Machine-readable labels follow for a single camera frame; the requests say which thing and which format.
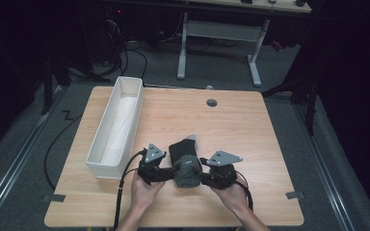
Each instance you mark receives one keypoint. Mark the long white box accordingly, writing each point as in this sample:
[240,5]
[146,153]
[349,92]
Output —
[118,128]

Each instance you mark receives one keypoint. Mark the person's right hand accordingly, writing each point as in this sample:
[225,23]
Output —
[229,197]

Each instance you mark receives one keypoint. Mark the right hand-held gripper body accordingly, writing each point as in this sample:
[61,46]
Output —
[223,170]

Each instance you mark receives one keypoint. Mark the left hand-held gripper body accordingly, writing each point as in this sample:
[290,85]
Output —
[152,170]

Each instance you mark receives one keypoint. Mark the dark grey sock light toe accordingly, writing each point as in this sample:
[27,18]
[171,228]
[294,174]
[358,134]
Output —
[188,174]
[182,149]

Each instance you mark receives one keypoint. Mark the metal floor rail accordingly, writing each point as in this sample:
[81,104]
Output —
[16,166]
[324,166]

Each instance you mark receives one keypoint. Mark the small red object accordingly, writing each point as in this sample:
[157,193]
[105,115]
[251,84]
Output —
[277,46]

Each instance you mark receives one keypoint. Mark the person's left hand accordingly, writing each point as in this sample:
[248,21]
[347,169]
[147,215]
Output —
[146,194]

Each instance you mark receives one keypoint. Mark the black computer mouse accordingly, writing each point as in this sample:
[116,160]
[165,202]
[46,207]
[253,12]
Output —
[300,3]

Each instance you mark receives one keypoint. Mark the grey tape strip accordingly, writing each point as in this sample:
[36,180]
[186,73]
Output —
[54,198]
[295,195]

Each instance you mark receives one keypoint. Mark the small grey table clamp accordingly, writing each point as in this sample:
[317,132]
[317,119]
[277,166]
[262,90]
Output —
[209,87]

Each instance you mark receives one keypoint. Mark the black stand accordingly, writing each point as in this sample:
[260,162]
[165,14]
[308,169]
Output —
[49,80]
[302,93]

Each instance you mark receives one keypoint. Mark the white-legged desk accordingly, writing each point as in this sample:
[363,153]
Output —
[224,30]

